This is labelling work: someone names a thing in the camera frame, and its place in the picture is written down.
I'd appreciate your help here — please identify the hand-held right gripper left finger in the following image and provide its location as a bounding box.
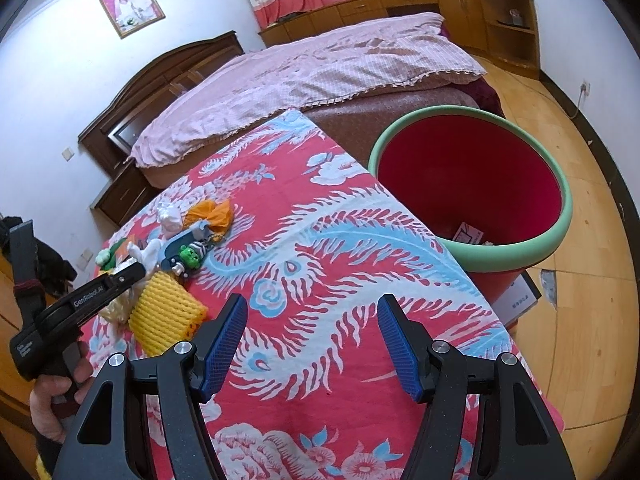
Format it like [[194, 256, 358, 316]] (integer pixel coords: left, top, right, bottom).
[[55, 294, 249, 480]]

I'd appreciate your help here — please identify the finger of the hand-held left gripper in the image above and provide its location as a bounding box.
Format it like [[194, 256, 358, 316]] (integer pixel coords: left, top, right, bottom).
[[97, 262, 147, 306]]

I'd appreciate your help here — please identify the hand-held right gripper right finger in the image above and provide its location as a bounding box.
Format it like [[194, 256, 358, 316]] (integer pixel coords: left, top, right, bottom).
[[376, 294, 576, 480]]

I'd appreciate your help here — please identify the cream plastic bag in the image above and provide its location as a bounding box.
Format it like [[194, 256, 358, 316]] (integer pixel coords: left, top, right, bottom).
[[97, 280, 146, 328]]

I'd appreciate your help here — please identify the orange carton box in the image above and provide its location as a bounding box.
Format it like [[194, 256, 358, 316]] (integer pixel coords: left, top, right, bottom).
[[112, 232, 151, 251]]

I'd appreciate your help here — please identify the yellow foam fruit net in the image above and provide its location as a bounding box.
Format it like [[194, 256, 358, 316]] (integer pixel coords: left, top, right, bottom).
[[127, 272, 210, 356]]

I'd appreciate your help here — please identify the blue curved plastic piece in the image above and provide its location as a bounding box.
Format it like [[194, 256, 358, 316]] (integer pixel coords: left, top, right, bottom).
[[159, 222, 213, 268]]

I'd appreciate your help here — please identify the green monster keychain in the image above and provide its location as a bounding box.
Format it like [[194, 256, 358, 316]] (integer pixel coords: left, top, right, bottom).
[[170, 242, 213, 278]]

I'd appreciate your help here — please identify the white plastic bag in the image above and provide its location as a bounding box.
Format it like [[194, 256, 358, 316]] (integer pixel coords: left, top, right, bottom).
[[156, 201, 183, 233]]

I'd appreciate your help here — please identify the orange plastic bag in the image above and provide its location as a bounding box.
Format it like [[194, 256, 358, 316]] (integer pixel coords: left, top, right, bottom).
[[182, 199, 236, 241]]

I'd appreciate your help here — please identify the red bucket with green rim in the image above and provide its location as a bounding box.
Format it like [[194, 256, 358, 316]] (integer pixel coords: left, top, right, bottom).
[[367, 105, 573, 306]]

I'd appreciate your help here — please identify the person's left hand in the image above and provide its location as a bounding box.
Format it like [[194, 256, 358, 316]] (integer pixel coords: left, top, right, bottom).
[[29, 341, 96, 441]]

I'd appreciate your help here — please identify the green clover toy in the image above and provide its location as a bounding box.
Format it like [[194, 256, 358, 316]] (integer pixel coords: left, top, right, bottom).
[[96, 242, 131, 268]]

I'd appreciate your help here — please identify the dark hanging jacket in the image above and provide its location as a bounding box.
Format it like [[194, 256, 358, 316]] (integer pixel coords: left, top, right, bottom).
[[0, 215, 78, 301]]

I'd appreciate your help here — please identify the dark wooden nightstand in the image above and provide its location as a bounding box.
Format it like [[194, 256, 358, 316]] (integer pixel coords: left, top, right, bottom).
[[90, 160, 161, 228]]

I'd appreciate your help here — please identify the red floral printed tablecloth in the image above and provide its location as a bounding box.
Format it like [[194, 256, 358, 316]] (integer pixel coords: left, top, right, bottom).
[[37, 108, 563, 480]]

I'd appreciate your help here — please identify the cardboard box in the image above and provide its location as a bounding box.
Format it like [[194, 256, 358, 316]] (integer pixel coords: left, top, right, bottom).
[[492, 270, 542, 331]]

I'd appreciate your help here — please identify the printed paper scrap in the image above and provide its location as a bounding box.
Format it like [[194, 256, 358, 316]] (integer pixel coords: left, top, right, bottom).
[[452, 222, 483, 246]]

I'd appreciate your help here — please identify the dark wooden headboard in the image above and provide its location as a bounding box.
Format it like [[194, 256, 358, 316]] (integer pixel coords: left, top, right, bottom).
[[78, 30, 246, 171]]

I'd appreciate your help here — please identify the bed with pink cover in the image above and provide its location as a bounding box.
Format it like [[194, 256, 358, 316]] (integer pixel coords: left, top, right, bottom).
[[130, 11, 488, 170]]

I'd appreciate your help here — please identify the wooden corner shelf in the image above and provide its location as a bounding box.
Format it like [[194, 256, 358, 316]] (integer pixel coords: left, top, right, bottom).
[[477, 0, 542, 81]]

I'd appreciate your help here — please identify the wooden cabinet row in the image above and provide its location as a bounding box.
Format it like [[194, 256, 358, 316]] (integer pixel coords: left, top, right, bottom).
[[258, 0, 488, 56]]

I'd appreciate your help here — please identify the framed wall photo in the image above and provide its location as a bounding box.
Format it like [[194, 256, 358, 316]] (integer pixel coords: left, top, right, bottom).
[[98, 0, 166, 39]]

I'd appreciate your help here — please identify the thin power cable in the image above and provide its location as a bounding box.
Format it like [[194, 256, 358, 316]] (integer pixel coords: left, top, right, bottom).
[[500, 67, 585, 121]]

